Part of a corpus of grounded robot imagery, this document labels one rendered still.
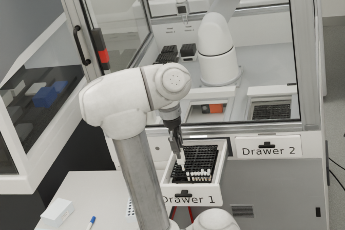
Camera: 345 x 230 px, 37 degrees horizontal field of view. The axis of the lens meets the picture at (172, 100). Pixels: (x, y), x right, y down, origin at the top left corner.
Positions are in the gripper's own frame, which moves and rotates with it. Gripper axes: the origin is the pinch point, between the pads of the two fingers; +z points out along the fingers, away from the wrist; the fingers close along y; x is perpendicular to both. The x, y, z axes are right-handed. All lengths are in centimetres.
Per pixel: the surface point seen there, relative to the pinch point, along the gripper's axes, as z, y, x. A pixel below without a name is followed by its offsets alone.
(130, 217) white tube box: 21.8, -14.6, 23.2
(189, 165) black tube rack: 10.0, 6.6, -0.9
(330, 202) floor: 98, 84, -58
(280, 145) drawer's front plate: 11.1, 21.9, -39.4
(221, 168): 11.7, 6.4, -15.0
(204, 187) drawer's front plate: 8.1, -10.4, -11.2
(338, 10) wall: 76, 344, -71
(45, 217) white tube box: 20, -18, 63
